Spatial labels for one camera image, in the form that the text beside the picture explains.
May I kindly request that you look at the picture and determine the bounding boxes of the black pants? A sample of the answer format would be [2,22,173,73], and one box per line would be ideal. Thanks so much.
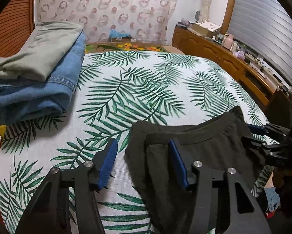
[125,106,264,233]

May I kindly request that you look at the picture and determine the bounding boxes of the person's right hand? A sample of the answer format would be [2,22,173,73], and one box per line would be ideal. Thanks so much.
[272,168,292,201]

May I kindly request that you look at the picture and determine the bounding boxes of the wooden sideboard cabinet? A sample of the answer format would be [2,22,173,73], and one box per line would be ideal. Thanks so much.
[172,26,290,110]

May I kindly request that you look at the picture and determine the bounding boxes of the palm leaf print bedsheet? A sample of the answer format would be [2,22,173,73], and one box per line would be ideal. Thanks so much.
[0,51,268,233]

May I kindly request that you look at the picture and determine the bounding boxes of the pink thermos jug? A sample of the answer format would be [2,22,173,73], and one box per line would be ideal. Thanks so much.
[222,33,234,50]

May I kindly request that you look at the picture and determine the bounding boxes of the grey window roller shutter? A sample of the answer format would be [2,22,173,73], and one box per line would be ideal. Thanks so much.
[228,0,292,84]

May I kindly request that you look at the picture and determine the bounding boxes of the cardboard box on cabinet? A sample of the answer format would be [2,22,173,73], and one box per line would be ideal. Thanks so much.
[191,21,221,38]

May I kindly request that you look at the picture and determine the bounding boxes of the blue denim jeans folded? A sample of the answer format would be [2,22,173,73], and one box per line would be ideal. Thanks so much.
[0,33,86,125]

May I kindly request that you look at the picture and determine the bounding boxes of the blue item in box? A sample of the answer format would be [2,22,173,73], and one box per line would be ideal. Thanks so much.
[109,30,132,42]

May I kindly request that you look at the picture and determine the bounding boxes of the grey-green folded pants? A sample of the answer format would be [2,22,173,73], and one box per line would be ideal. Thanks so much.
[0,21,83,82]

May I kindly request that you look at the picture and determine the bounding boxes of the circle pattern pink curtain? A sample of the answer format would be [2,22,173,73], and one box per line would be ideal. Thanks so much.
[36,0,178,43]

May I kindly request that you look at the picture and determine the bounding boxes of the brown louvered wardrobe door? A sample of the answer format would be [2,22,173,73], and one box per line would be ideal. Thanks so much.
[0,0,35,57]

